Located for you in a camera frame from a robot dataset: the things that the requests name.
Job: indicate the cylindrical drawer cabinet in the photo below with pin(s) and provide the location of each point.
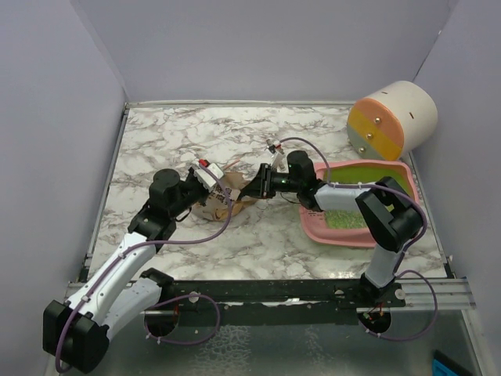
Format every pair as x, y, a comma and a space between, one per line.
391, 122

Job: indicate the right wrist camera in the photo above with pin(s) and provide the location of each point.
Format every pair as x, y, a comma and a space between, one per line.
278, 155

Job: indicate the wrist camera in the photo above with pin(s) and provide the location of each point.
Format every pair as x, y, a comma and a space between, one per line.
207, 174
278, 155

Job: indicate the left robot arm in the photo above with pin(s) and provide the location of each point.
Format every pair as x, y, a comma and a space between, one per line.
78, 332

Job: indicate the blue object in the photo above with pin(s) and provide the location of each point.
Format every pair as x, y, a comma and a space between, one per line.
442, 365

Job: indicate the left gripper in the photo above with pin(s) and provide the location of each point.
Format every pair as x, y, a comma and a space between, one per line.
191, 176

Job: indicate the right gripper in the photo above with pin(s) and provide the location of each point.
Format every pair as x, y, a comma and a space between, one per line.
261, 186

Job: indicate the aluminium frame rail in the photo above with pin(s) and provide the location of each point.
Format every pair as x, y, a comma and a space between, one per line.
411, 293

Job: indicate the cat litter bag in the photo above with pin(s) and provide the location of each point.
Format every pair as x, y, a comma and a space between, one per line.
216, 205

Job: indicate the pink litter box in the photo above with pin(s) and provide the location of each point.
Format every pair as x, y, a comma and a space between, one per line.
347, 228

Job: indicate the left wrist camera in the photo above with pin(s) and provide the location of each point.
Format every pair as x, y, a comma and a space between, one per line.
207, 174

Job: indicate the black base bar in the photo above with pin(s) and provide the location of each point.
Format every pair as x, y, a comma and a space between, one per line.
202, 309

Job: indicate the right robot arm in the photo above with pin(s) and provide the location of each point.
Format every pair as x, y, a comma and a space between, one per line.
394, 219

